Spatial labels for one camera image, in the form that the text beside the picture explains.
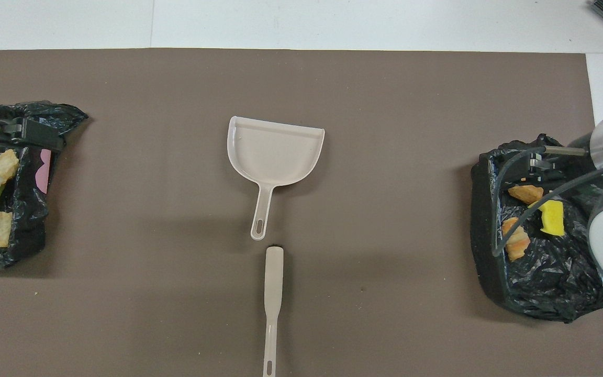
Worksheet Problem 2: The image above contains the beige plastic dustpan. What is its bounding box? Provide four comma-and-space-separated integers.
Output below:
227, 116, 326, 241

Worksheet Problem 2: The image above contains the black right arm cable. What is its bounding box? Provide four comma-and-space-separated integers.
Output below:
492, 146, 603, 257

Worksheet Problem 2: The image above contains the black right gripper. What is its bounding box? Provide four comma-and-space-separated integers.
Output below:
528, 137, 603, 184

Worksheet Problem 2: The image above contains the pink bin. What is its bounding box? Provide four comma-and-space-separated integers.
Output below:
35, 149, 53, 194

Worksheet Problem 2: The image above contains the brown fried nugget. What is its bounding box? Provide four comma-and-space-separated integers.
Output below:
507, 184, 544, 205

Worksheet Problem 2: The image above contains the brown table mat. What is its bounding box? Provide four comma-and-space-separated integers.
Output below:
0, 48, 603, 377

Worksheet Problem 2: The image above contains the orange striped pastry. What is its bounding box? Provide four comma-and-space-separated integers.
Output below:
501, 217, 531, 262

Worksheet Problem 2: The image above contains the black trash bag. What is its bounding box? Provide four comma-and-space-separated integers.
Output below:
0, 101, 89, 271
470, 134, 603, 324

